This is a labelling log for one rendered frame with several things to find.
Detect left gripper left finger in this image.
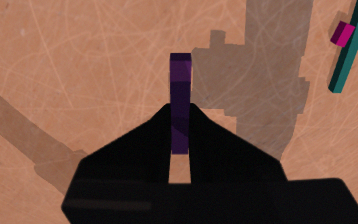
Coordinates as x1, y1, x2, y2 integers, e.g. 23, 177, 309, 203
71, 103, 172, 183

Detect purple rod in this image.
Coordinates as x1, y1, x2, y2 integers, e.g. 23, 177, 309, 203
170, 53, 192, 154

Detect turquoise rod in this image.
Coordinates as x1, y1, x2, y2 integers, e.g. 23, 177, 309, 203
328, 0, 358, 93

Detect magenta block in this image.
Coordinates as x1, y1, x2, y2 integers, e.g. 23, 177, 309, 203
330, 21, 355, 47

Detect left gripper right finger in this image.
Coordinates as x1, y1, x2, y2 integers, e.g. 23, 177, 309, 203
188, 103, 288, 183

